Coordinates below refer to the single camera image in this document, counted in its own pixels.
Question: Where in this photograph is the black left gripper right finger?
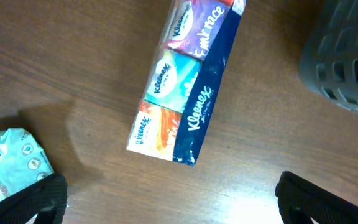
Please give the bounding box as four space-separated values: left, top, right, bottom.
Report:
275 171 358 224

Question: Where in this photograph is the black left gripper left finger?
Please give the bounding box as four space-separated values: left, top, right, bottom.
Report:
0 174 68 224

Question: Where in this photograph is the teal tissue pocket pack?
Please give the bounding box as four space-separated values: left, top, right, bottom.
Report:
0 128 54 201

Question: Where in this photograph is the grey plastic lattice basket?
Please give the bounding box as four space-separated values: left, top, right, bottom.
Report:
298 0 358 113

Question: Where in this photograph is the Kleenex tissue multipack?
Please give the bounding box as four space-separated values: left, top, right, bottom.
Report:
126 0 247 166

